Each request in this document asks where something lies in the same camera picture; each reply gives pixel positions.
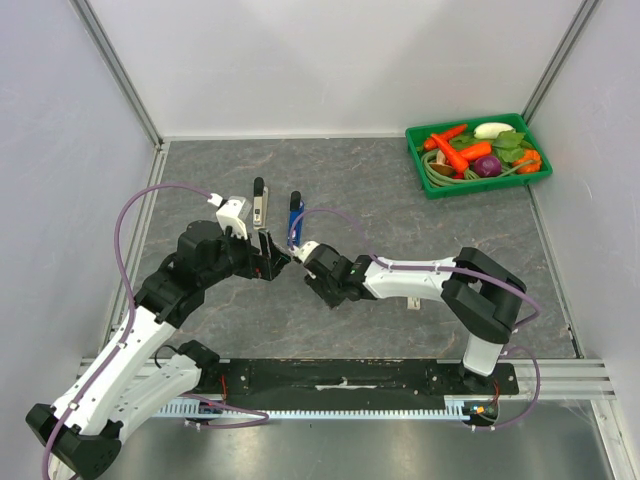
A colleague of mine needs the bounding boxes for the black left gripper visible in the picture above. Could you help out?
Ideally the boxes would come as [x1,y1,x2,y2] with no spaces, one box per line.
[200,221,290,288]

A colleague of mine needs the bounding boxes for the beige and black stapler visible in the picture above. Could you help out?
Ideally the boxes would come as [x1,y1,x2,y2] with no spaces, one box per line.
[252,177,269,229]

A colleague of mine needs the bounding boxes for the blue and black stapler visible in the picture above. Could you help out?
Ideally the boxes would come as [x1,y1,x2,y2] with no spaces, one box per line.
[287,190,305,246]

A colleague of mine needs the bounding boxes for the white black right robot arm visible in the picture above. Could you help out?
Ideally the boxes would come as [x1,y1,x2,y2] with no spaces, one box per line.
[293,241,526,394]

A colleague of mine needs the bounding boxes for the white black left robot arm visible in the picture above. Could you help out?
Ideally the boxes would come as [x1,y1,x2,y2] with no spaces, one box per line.
[26,221,291,479]

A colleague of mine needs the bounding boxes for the green toy long beans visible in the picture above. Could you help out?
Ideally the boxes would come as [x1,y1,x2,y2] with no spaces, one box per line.
[421,150,519,187]

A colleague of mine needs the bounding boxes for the brown toy mushroom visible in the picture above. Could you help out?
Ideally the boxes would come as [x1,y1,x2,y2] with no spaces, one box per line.
[431,150,456,177]

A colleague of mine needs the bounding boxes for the green plastic basket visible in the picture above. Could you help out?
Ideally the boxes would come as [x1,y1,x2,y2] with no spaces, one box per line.
[405,113,553,199]

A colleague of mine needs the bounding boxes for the orange toy carrot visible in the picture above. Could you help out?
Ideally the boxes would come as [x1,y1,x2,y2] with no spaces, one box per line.
[459,141,492,162]
[431,134,469,172]
[423,124,468,151]

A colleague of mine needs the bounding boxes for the purple toy onion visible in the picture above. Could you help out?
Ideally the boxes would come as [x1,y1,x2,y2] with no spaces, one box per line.
[472,155,502,178]

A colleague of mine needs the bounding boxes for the white toy radish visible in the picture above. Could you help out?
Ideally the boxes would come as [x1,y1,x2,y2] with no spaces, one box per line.
[473,122,515,140]

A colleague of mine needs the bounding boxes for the green toy leafy vegetable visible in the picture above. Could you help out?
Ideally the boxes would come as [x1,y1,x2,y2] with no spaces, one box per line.
[492,131,534,165]

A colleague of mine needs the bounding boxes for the small orange toy pumpkin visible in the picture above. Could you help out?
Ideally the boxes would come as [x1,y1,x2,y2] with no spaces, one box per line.
[513,149,542,175]

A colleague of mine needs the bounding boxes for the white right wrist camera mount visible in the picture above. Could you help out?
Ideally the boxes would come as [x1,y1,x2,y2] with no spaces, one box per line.
[289,240,320,264]

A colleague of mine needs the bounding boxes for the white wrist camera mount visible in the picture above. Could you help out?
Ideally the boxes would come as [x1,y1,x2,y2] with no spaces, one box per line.
[289,240,320,264]
[208,193,252,240]

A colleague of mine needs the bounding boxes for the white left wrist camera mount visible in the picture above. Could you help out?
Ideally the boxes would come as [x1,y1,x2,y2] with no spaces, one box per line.
[208,193,252,240]

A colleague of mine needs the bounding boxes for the light blue slotted cable duct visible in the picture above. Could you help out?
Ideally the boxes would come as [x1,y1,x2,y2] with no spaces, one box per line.
[154,397,474,419]

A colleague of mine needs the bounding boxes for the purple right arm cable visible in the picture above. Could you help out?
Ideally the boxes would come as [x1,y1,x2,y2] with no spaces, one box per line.
[285,208,544,431]

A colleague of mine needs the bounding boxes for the aluminium frame rail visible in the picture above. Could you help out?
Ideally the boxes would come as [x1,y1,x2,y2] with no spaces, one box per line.
[70,0,164,149]

